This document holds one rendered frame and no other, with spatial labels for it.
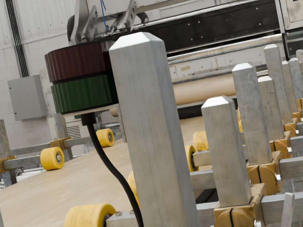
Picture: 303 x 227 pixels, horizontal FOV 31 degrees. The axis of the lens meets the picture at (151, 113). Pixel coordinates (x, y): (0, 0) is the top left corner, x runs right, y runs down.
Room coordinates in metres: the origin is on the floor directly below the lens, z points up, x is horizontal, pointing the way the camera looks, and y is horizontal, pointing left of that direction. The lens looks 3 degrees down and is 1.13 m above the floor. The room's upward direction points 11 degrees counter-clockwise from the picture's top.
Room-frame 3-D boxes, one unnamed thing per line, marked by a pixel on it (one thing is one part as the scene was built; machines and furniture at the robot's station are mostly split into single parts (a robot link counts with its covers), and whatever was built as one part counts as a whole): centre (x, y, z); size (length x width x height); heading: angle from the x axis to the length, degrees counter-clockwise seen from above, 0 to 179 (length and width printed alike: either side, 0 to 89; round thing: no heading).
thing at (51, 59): (0.44, 0.05, 1.16); 0.06 x 0.06 x 0.02
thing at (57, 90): (0.44, 0.05, 1.14); 0.06 x 0.06 x 0.02
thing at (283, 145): (1.15, -0.25, 0.95); 0.14 x 0.06 x 0.05; 161
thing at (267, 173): (0.92, -0.17, 0.95); 0.14 x 0.06 x 0.05; 161
